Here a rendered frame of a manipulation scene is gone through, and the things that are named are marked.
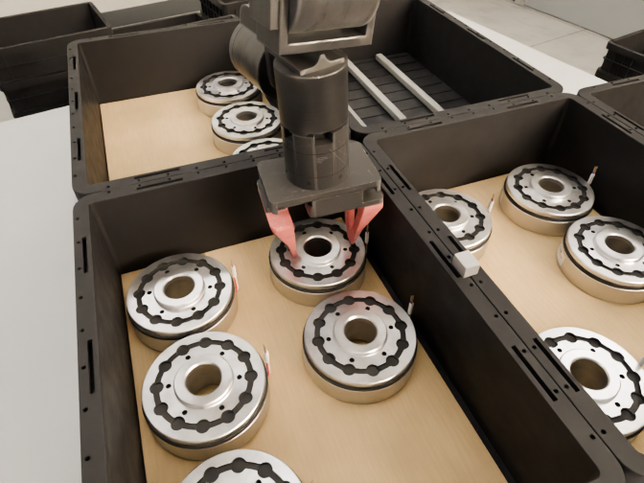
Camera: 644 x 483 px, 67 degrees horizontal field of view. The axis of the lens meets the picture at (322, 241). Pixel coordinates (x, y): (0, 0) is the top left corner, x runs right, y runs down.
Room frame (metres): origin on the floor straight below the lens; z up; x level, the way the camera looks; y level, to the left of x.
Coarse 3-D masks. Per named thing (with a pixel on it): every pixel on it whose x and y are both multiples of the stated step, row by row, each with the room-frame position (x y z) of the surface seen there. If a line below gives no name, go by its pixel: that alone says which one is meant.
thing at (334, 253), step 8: (312, 232) 0.38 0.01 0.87; (320, 232) 0.38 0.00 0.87; (304, 240) 0.37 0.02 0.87; (312, 240) 0.37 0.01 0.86; (320, 240) 0.37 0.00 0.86; (328, 240) 0.37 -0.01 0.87; (336, 240) 0.37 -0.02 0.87; (296, 248) 0.36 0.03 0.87; (304, 248) 0.36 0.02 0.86; (336, 248) 0.36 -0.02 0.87; (296, 256) 0.35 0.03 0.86; (304, 256) 0.35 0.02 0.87; (328, 256) 0.35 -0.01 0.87; (336, 256) 0.35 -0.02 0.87; (312, 264) 0.34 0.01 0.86; (320, 264) 0.34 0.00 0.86
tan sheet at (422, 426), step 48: (240, 288) 0.33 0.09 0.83; (384, 288) 0.33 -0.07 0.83; (240, 336) 0.27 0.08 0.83; (288, 336) 0.27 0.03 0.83; (288, 384) 0.22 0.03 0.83; (432, 384) 0.22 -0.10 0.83; (144, 432) 0.18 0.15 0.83; (288, 432) 0.18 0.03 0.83; (336, 432) 0.18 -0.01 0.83; (384, 432) 0.18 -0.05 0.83; (432, 432) 0.18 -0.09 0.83; (336, 480) 0.14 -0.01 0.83; (384, 480) 0.14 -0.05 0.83; (432, 480) 0.14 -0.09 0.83; (480, 480) 0.14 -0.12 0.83
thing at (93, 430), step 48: (144, 192) 0.37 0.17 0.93; (384, 192) 0.37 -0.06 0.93; (432, 240) 0.30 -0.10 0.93; (96, 288) 0.25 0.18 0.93; (96, 336) 0.20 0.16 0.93; (96, 384) 0.17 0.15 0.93; (528, 384) 0.17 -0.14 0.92; (96, 432) 0.13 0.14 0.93; (576, 432) 0.13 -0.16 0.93; (96, 480) 0.10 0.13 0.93; (624, 480) 0.10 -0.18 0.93
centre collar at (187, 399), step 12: (192, 360) 0.22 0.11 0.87; (204, 360) 0.22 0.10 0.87; (216, 360) 0.22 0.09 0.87; (180, 372) 0.21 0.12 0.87; (192, 372) 0.22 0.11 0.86; (228, 372) 0.21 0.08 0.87; (180, 384) 0.20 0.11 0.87; (228, 384) 0.20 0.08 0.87; (180, 396) 0.19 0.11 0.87; (192, 396) 0.19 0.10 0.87; (204, 396) 0.19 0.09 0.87; (216, 396) 0.19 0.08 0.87; (192, 408) 0.18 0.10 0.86; (204, 408) 0.18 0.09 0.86
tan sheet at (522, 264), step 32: (480, 192) 0.50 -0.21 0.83; (512, 224) 0.43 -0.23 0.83; (512, 256) 0.38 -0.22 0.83; (544, 256) 0.38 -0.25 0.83; (512, 288) 0.33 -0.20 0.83; (544, 288) 0.33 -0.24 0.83; (576, 288) 0.33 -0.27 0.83; (544, 320) 0.29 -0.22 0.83; (576, 320) 0.29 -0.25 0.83; (608, 320) 0.29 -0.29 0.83; (640, 320) 0.29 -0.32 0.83; (640, 352) 0.26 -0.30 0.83; (640, 448) 0.16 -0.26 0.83
